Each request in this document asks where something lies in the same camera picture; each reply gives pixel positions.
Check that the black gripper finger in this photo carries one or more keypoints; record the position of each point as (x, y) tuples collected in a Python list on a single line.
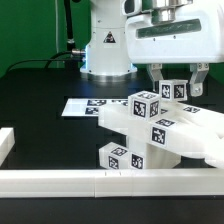
[(155, 74), (199, 73)]

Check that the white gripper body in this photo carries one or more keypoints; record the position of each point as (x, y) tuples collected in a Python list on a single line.
[(177, 31)]

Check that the white tagged chair nut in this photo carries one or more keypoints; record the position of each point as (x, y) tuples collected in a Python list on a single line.
[(144, 105)]

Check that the white chair back frame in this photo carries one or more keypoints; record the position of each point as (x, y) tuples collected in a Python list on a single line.
[(186, 130)]

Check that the white chair seat plate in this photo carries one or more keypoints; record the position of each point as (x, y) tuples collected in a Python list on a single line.
[(146, 156)]

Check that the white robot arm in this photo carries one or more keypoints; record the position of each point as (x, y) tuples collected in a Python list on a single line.
[(106, 55)]

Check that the white marker base sheet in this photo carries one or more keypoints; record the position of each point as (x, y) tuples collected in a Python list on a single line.
[(84, 107)]

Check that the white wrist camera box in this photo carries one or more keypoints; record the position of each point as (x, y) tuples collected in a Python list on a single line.
[(134, 7)]

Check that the white U-shaped fence frame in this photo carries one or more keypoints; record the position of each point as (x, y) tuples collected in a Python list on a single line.
[(111, 183)]

